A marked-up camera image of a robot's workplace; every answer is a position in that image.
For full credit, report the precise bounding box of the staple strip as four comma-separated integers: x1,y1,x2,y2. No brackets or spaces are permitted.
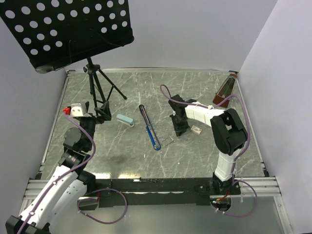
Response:
162,136,174,146

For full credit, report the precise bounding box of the blue black stapler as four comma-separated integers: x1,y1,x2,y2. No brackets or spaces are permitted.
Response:
139,104,161,151

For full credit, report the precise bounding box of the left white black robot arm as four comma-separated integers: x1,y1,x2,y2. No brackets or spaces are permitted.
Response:
5,102,104,234

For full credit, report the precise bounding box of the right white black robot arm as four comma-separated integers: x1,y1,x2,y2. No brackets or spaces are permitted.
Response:
168,95,248,194

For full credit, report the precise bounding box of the light blue white stapler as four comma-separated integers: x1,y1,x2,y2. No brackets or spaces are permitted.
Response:
116,114,135,127

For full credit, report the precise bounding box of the small staple box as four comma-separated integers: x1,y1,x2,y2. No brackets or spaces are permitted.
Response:
190,125,202,135

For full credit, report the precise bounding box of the brown wooden metronome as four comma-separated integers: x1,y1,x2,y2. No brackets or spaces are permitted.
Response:
213,73,237,105

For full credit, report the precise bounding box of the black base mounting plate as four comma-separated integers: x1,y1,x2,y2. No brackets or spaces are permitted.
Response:
78,177,241,208

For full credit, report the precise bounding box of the black music stand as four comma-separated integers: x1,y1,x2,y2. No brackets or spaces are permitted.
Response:
0,0,135,109

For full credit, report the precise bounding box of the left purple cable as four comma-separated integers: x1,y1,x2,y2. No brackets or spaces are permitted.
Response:
16,114,96,234

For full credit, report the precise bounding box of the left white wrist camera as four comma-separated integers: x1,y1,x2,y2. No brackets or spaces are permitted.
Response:
63,102,91,117

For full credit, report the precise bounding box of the aluminium frame rail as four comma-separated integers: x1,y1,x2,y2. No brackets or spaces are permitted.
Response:
241,176,282,197

